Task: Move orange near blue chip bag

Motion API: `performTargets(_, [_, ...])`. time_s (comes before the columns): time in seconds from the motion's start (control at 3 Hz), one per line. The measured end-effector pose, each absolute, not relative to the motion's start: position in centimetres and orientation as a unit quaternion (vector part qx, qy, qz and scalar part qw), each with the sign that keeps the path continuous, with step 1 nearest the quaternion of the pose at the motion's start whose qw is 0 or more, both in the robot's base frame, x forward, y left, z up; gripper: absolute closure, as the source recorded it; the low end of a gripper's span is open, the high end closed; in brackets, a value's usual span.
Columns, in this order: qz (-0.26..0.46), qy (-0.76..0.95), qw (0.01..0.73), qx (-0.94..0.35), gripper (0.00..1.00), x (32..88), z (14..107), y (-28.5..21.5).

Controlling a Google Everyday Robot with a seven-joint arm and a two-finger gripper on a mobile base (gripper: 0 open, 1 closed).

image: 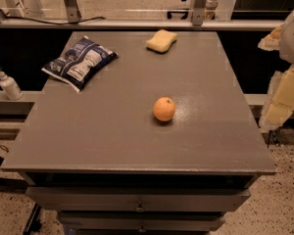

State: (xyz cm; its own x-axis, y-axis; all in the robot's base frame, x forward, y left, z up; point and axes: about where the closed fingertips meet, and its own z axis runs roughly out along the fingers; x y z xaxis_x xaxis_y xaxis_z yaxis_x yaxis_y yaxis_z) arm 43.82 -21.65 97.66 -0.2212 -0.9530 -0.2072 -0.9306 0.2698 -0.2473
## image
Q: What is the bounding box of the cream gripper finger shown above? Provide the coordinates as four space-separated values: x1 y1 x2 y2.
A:
258 25 282 51
259 65 294 131

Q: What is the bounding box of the orange fruit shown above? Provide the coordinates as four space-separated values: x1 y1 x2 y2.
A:
153 97 175 121

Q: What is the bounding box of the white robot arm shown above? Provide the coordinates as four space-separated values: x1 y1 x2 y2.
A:
258 10 294 131

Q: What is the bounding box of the blue chip bag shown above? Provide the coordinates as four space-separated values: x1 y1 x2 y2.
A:
42 36 118 92

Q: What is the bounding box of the yellow sponge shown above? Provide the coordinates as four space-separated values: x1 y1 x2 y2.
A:
146 29 177 53

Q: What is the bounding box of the grey drawer cabinet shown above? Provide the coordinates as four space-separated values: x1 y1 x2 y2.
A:
3 31 275 235

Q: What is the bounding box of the white pump bottle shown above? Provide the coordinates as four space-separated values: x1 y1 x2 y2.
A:
0 68 23 101

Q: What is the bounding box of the metal frame leg right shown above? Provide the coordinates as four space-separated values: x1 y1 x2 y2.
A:
191 0 207 26

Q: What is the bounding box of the metal frame leg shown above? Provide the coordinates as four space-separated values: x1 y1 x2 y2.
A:
191 0 207 26
64 0 81 24

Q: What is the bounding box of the metal frame leg left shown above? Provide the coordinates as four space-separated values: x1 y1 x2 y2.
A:
64 0 81 24

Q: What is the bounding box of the black cable on shelf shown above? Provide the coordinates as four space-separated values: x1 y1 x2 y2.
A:
0 0 106 25

